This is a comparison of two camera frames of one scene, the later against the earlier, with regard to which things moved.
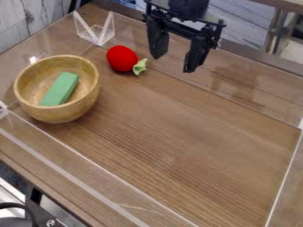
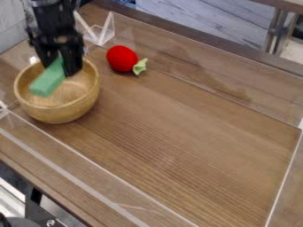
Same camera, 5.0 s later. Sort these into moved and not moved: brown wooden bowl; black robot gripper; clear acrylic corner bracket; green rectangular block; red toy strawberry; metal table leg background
Moved: black robot gripper; green rectangular block
Not moved: red toy strawberry; metal table leg background; clear acrylic corner bracket; brown wooden bowl
